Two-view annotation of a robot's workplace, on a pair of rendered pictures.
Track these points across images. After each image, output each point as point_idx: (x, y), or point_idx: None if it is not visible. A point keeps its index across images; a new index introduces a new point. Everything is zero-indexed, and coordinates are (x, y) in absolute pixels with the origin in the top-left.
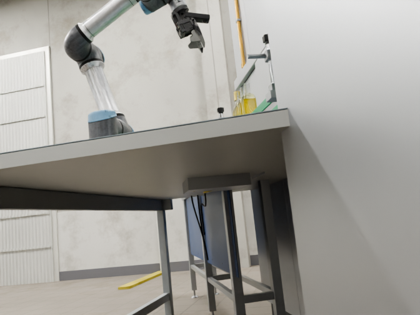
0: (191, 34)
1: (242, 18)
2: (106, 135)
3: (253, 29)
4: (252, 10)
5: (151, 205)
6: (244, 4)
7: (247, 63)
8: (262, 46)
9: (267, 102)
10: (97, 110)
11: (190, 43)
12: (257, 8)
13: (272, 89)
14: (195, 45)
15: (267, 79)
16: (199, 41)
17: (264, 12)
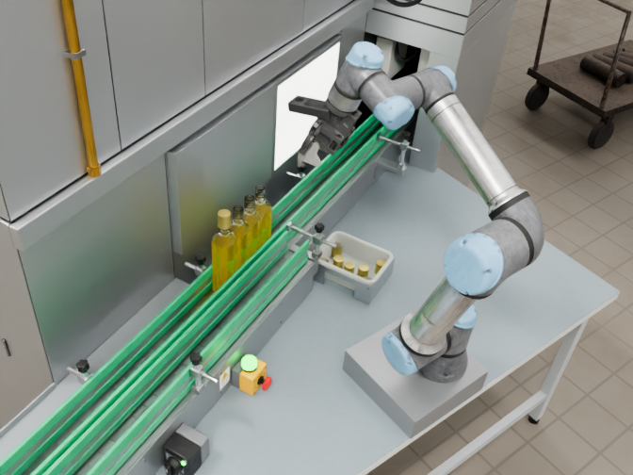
0: (311, 140)
1: (89, 48)
2: None
3: (149, 84)
4: (150, 43)
5: None
6: (105, 14)
7: (133, 159)
8: (201, 122)
9: (328, 188)
10: None
11: (316, 156)
12: (176, 44)
13: (404, 166)
14: (307, 158)
15: (212, 171)
16: (319, 149)
17: (198, 59)
